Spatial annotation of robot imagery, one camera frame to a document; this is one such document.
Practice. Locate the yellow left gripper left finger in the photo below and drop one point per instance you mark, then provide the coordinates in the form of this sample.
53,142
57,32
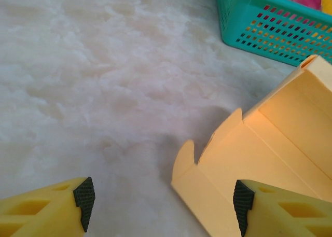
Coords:
52,216

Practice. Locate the teal plastic basket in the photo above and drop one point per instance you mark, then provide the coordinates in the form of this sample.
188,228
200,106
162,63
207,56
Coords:
233,14

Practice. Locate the orange paper box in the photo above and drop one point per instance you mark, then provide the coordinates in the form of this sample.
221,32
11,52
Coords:
259,154

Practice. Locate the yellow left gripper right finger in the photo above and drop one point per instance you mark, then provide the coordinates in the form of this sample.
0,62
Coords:
285,219

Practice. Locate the large yellow banana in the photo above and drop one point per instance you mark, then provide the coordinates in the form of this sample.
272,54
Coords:
327,1

